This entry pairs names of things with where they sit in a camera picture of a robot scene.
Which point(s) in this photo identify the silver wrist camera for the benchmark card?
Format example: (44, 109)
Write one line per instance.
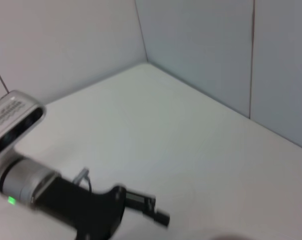
(13, 117)

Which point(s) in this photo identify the silver connector plug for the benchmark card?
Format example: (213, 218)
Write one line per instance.
(80, 176)

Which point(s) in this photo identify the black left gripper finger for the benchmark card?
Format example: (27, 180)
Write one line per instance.
(145, 206)

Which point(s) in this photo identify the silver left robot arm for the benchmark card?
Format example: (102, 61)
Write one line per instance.
(20, 180)

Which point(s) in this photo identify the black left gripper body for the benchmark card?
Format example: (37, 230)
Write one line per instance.
(90, 215)

